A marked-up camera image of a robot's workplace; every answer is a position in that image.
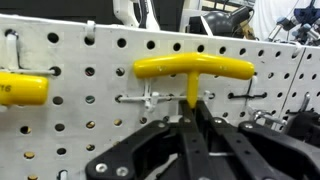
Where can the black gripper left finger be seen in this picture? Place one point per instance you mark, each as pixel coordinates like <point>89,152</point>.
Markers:
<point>150,146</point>

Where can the white pegboard mounting clip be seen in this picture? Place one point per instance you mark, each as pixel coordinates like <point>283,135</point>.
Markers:
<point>90,30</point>
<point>297,50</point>

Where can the white pegboard hook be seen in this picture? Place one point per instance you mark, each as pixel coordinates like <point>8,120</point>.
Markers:
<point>11,50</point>
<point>62,175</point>
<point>246,96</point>
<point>151,98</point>

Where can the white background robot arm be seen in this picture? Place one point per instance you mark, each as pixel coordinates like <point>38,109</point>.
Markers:
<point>125,13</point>

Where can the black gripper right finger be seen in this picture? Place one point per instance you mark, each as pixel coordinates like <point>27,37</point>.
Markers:
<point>253,150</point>

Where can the white metal pegboard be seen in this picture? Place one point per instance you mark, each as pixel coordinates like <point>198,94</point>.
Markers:
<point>73,113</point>

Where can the blue grey background robot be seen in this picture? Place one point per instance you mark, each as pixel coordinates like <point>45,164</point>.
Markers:
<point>300,23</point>

